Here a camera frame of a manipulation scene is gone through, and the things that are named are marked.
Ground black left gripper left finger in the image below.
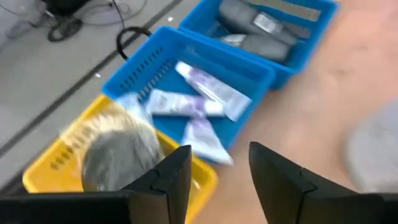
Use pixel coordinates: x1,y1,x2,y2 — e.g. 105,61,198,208
126,144,193,224

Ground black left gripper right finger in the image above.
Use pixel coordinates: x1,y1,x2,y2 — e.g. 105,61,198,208
249,141,359,224

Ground clear bag with black pad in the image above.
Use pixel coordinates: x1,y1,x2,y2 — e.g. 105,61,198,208
60,93,165,192

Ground white purple toothpaste tube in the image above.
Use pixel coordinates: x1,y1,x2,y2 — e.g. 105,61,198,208
145,88,225,118
175,60,253,123

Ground grey tube small white label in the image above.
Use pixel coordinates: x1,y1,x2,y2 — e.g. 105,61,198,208
217,33,292,63

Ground yellow plastic basket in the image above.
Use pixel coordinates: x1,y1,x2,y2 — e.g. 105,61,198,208
22,93,219,224

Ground blue plastic basket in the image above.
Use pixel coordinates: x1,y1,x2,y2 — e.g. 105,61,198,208
101,26,276,164
178,0,340,91

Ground black floor equipment base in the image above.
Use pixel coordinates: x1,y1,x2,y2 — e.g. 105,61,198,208
42,0,91,17

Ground black cable loop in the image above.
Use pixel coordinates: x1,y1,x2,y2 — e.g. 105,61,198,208
116,26,153,62

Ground black cable coil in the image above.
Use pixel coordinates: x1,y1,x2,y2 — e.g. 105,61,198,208
46,17,84,44

